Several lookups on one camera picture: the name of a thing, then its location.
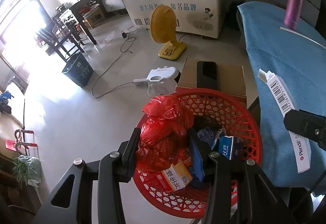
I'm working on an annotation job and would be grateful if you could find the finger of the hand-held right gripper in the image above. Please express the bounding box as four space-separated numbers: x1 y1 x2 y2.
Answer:
283 109 326 149

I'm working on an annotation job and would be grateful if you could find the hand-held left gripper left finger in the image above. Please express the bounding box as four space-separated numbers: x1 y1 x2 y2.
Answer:
32 127 140 224

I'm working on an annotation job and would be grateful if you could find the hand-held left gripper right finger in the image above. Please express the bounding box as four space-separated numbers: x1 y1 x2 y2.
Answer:
187 127 297 224

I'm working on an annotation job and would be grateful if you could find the orange white medicine box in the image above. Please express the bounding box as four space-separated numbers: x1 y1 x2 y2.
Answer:
156 160 193 192

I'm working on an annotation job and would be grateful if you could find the long white barcode box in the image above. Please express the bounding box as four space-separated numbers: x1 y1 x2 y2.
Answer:
257 68 312 173

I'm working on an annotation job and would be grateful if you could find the red plastic bag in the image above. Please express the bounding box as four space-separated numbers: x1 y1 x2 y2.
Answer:
135 95 195 172

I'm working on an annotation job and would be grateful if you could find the red plastic basket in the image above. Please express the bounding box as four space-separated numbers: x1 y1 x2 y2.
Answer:
132 88 264 219

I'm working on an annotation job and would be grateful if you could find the dark trash bin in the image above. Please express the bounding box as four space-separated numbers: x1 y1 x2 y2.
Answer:
62 51 94 87

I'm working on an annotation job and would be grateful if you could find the white small heater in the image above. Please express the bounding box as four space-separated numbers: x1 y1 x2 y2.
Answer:
146 66 178 96

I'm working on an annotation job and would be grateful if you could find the brown cardboard box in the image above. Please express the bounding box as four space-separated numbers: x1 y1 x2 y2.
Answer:
176 58 247 110

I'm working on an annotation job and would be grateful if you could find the black phone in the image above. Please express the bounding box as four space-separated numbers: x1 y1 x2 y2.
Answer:
197 61 219 91

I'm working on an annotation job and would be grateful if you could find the long white strip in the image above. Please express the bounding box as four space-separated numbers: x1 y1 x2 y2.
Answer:
279 26 326 49

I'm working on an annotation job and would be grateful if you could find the green potted plant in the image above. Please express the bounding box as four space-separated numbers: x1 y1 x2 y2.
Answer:
11 155 42 186

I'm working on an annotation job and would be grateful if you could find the purple bottle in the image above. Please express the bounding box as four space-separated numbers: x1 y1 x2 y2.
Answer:
284 0 305 29

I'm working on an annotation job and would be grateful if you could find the yellow electric fan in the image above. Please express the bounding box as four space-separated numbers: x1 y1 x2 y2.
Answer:
149 5 187 61

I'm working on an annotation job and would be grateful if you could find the dark wooden chair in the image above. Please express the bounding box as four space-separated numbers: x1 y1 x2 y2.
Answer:
36 20 86 61

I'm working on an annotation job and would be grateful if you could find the small wooden stool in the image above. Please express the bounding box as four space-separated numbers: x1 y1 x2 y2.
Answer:
84 9 106 27

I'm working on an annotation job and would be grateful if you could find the dark wooden table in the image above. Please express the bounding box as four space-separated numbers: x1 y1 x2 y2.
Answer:
69 0 128 45

